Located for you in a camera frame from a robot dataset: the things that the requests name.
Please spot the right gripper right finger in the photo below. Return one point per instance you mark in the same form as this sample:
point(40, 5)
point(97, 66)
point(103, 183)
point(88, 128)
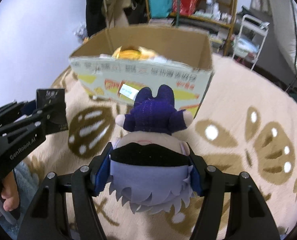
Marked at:
point(249, 215)

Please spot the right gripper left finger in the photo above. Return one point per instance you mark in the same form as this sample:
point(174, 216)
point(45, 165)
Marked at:
point(47, 218)

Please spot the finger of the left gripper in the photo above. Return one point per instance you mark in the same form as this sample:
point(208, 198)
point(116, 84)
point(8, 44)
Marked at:
point(15, 110)
point(22, 125)

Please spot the purple-clothed doll plush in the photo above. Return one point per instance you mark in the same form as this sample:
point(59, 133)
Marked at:
point(149, 167)

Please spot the yellow dog plush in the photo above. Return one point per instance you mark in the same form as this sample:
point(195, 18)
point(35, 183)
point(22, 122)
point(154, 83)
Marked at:
point(134, 53)

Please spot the person's left hand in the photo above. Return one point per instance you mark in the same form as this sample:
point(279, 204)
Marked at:
point(9, 193)

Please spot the beige patterned blanket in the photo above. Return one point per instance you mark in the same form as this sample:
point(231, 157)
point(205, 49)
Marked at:
point(245, 123)

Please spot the beige coat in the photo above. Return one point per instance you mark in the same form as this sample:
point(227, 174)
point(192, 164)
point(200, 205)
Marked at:
point(113, 11)

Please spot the cardboard box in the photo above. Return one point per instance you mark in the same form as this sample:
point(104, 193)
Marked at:
point(184, 63)

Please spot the green pole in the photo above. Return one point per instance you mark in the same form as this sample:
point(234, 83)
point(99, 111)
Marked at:
point(178, 13)

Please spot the white rolling cart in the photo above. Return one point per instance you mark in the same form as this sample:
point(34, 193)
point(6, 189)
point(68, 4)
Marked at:
point(248, 43)

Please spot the wooden bookshelf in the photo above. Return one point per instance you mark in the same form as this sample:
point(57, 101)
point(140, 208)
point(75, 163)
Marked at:
point(216, 15)

